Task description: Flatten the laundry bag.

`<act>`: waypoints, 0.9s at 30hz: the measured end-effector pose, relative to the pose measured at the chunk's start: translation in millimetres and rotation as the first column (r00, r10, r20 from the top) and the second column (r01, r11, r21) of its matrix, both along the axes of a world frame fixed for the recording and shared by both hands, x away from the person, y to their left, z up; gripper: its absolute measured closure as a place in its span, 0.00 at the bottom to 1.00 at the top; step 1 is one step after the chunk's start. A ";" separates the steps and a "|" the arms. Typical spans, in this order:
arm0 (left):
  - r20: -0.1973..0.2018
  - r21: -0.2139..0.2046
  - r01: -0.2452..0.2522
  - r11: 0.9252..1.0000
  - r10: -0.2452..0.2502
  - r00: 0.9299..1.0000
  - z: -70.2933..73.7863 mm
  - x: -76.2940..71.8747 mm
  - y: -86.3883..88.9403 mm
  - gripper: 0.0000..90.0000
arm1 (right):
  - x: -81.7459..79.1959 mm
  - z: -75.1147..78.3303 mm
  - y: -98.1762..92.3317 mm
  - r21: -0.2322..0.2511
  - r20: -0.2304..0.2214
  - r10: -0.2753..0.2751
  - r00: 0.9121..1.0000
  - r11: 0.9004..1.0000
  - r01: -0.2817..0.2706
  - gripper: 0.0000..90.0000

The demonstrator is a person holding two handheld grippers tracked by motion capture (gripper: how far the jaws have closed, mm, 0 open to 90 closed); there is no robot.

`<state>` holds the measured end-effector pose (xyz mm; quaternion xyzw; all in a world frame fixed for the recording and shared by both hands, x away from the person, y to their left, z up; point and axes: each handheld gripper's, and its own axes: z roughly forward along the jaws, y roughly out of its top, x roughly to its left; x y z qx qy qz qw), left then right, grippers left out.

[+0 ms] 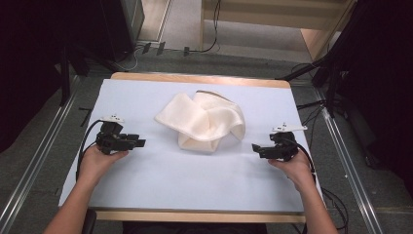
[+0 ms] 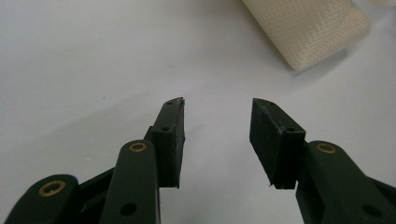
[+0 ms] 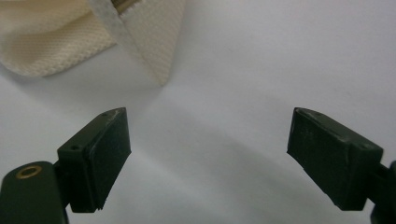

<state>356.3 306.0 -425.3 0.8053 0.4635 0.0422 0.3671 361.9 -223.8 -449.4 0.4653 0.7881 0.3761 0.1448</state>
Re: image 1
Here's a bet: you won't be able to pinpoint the black cabinet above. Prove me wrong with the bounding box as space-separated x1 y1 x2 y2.
99 0 146 62

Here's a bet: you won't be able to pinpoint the light wooden shelf unit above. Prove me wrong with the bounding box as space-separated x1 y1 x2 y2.
200 0 358 62

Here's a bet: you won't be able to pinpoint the wooden table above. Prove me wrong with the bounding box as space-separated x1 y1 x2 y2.
94 71 308 224

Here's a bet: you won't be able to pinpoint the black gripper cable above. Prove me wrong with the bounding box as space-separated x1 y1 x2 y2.
285 137 318 183
75 119 104 182

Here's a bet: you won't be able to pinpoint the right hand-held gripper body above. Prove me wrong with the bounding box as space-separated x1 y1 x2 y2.
264 122 309 163

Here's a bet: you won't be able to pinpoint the black hanging cable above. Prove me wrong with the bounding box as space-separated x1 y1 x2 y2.
188 0 223 54

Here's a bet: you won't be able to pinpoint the person's left hand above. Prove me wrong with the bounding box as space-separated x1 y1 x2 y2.
78 144 130 186

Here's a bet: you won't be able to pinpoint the person's right hand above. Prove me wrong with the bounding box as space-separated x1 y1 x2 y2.
267 148 316 193

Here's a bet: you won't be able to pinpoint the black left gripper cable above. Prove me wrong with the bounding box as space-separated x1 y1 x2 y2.
75 119 104 182

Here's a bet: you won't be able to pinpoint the white towel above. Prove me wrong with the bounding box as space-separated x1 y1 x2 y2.
154 90 246 153

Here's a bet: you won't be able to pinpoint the black chair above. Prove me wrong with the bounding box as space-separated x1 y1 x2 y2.
81 208 97 234

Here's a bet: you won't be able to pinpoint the black floor cables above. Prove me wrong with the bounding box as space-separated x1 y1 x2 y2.
320 187 351 234

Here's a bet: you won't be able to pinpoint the white floor cable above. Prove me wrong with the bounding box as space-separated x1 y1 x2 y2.
111 44 145 72

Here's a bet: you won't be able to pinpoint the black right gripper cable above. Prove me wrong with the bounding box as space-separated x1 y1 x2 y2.
285 137 318 183

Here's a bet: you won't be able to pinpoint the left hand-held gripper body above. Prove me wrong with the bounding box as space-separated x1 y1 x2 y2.
95 114 139 156

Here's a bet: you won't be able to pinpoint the pale blue table mat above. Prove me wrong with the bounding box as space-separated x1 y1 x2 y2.
57 78 324 214

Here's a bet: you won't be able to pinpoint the black metal stand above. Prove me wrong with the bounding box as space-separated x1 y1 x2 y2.
57 45 95 107
275 55 345 119

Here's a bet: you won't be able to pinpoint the metal floor rail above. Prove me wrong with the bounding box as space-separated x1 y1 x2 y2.
312 87 386 234
0 75 82 234

